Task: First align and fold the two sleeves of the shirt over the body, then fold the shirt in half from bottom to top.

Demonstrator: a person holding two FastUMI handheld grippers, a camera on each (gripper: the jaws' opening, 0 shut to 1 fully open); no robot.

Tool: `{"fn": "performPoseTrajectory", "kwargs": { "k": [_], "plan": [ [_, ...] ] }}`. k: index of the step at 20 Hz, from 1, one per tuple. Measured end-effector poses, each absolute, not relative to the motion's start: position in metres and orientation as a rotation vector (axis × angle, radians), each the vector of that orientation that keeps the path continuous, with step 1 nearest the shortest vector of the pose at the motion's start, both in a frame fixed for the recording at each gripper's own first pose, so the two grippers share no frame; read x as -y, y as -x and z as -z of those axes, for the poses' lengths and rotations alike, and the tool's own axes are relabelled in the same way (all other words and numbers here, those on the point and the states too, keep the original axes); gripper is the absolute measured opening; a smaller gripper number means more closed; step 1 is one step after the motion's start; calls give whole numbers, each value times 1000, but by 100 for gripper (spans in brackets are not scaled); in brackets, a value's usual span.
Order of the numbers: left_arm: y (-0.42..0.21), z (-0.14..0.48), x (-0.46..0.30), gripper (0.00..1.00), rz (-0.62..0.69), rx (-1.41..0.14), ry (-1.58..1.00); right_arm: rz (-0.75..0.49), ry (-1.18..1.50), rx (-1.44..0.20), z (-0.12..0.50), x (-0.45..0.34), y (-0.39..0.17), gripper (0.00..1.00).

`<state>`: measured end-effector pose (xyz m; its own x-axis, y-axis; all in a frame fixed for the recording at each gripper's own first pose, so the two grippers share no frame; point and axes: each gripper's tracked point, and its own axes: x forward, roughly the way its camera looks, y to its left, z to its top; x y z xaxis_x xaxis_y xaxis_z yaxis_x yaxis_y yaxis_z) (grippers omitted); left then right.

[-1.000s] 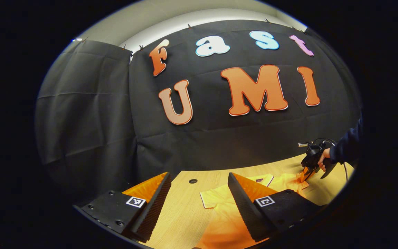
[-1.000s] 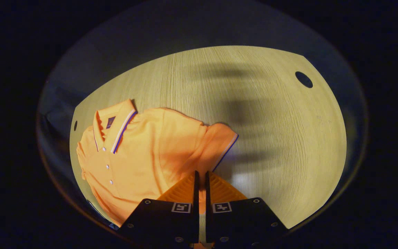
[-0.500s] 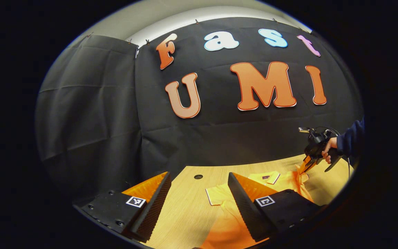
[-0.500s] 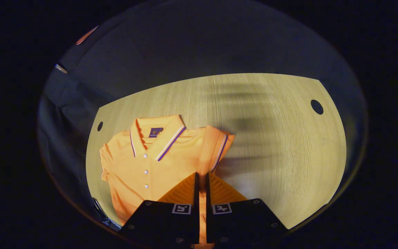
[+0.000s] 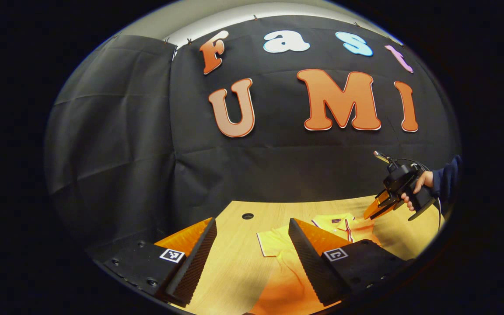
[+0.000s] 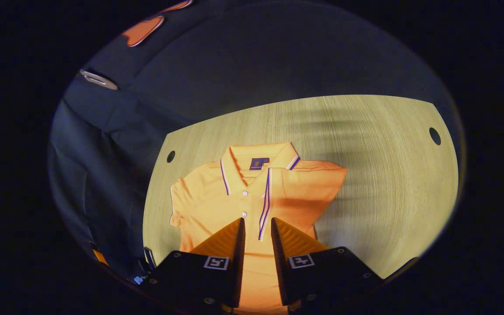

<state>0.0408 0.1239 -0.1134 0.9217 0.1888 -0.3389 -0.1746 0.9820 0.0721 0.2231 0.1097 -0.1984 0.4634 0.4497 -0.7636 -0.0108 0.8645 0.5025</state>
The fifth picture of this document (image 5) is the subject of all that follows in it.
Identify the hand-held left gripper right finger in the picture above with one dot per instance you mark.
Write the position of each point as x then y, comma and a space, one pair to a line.
309, 258

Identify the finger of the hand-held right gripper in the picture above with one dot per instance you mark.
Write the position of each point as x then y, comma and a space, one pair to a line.
388, 197
374, 210

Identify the yellow T-shirt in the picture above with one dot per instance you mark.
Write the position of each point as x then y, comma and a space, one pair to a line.
287, 280

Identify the black backdrop cloth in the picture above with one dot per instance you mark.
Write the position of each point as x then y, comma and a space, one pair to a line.
243, 175

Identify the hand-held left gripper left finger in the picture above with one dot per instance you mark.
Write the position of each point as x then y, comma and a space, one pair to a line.
199, 253

